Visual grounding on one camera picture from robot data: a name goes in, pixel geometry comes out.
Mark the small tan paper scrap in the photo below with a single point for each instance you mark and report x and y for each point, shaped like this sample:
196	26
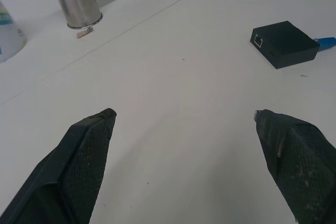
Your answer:
84	33

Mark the white plastic container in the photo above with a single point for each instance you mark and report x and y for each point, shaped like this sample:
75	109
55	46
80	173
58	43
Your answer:
8	35

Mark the small black network box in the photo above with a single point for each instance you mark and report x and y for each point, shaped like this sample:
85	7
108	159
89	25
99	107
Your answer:
286	44

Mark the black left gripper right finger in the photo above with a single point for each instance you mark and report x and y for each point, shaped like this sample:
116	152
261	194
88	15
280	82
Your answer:
302	163

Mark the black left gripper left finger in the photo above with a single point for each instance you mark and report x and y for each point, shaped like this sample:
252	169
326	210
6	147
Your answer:
65	171

